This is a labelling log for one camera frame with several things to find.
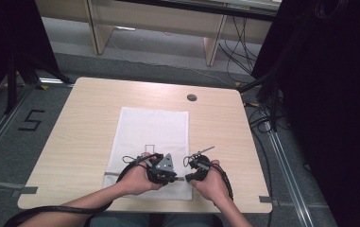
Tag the white mesh laundry bag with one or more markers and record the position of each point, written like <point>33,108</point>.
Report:
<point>155,129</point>

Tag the person's left hand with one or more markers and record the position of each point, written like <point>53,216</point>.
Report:
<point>135,181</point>

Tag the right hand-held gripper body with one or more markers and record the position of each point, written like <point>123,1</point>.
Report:
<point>199,164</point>

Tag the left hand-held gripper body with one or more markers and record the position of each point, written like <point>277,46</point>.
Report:
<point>163,165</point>

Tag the black metal stand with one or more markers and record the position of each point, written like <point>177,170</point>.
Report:
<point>273,104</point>
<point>11,82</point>

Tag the light wooden desk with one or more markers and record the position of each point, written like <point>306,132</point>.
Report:
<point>155,15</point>

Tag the grey tape strip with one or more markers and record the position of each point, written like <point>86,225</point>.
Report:
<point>25,190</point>
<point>265,199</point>

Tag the black curtain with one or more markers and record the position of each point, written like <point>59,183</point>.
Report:
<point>7,31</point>
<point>332,94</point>

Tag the person's right hand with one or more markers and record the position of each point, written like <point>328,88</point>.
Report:
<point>214,186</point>

